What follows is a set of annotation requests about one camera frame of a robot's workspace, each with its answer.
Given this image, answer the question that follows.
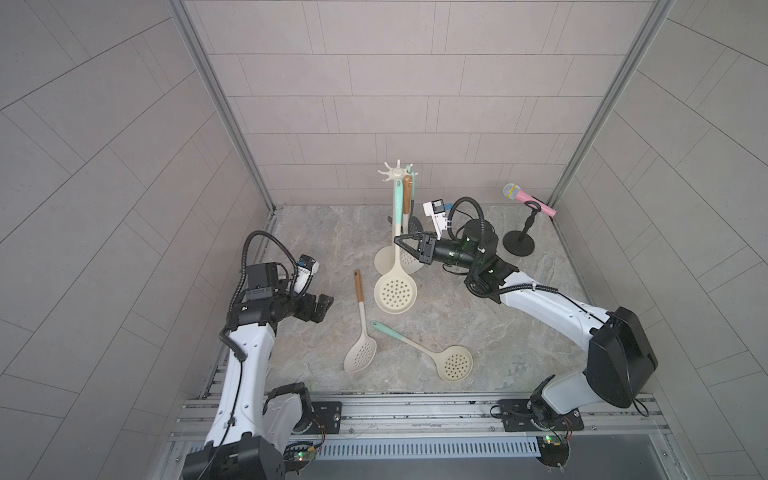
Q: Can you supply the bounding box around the cream skimmer green handle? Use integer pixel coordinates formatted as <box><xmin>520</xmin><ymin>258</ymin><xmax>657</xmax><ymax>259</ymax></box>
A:
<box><xmin>374</xmin><ymin>179</ymin><xmax>417</xmax><ymax>314</ymax></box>
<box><xmin>371</xmin><ymin>321</ymin><xmax>473</xmax><ymax>382</ymax></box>

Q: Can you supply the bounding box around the cream skimmer green handle bottom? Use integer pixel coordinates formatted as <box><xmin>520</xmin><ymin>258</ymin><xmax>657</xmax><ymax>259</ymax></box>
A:
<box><xmin>371</xmin><ymin>321</ymin><xmax>473</xmax><ymax>382</ymax></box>

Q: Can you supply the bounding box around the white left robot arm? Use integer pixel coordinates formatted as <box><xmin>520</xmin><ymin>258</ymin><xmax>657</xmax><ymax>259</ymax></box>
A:
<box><xmin>182</xmin><ymin>255</ymin><xmax>334</xmax><ymax>479</ymax></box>

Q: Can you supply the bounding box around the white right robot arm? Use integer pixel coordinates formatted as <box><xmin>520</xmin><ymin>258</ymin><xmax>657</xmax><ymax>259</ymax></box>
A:
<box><xmin>394</xmin><ymin>219</ymin><xmax>658</xmax><ymax>426</ymax></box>

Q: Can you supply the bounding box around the cream utensil rack stand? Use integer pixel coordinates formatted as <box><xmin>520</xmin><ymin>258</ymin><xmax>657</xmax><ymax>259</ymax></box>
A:
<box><xmin>374</xmin><ymin>160</ymin><xmax>413</xmax><ymax>275</ymax></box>

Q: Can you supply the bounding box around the black microphone stand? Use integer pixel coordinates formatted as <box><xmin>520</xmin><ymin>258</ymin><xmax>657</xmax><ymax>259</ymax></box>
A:
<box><xmin>502</xmin><ymin>200</ymin><xmax>542</xmax><ymax>257</ymax></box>

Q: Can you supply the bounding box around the pink toy microphone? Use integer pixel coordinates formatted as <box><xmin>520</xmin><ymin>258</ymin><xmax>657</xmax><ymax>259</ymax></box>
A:
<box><xmin>503</xmin><ymin>183</ymin><xmax>556</xmax><ymax>218</ymax></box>

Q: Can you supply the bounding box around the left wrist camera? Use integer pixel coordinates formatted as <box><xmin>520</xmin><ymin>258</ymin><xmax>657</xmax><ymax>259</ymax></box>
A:
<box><xmin>294</xmin><ymin>254</ymin><xmax>319</xmax><ymax>296</ymax></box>

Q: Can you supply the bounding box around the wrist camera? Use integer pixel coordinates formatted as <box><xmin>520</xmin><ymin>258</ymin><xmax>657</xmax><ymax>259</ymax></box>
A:
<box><xmin>423</xmin><ymin>199</ymin><xmax>449</xmax><ymax>240</ymax></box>
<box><xmin>294</xmin><ymin>254</ymin><xmax>319</xmax><ymax>296</ymax></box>

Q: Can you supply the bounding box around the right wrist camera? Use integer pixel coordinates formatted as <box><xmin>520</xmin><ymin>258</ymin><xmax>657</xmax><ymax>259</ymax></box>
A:
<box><xmin>423</xmin><ymin>199</ymin><xmax>449</xmax><ymax>240</ymax></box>

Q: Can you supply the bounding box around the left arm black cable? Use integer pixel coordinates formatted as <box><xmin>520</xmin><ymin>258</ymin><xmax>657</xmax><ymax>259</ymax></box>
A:
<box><xmin>230</xmin><ymin>230</ymin><xmax>300</xmax><ymax>313</ymax></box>

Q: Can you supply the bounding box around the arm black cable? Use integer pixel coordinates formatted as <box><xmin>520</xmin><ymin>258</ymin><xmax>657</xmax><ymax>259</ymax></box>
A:
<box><xmin>230</xmin><ymin>230</ymin><xmax>300</xmax><ymax>313</ymax></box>
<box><xmin>446</xmin><ymin>196</ymin><xmax>650</xmax><ymax>418</ymax></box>

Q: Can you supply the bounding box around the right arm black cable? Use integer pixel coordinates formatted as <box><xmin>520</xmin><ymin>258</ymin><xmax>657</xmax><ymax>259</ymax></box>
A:
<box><xmin>446</xmin><ymin>196</ymin><xmax>650</xmax><ymax>418</ymax></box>

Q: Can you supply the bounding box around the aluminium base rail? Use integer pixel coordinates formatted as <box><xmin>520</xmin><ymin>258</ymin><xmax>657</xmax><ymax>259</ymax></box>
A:
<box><xmin>167</xmin><ymin>392</ymin><xmax>667</xmax><ymax>442</ymax></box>

